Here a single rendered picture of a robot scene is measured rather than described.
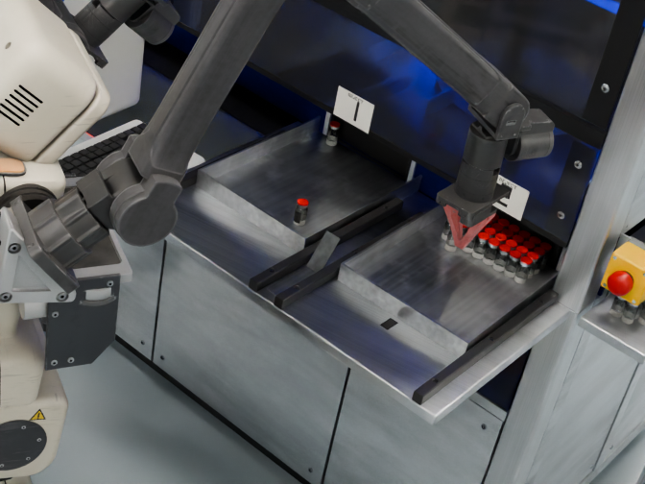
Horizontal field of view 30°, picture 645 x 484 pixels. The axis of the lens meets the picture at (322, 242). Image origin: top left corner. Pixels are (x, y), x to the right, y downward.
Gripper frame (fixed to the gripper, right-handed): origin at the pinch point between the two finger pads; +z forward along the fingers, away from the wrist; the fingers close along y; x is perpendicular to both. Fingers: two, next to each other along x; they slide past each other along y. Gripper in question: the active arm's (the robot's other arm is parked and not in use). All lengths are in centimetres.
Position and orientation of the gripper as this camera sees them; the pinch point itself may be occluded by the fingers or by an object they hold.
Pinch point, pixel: (460, 242)
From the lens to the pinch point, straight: 182.0
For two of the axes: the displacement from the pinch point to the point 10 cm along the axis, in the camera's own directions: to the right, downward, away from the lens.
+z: -1.4, 8.1, 5.7
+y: 6.5, -3.6, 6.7
